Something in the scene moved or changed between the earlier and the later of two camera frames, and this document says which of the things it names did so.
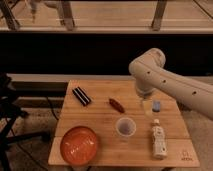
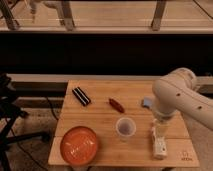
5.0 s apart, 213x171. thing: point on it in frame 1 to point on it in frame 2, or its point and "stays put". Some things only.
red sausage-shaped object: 117,105 stays put
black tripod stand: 10,110 stays put
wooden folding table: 128,129 stays put
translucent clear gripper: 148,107 to 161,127
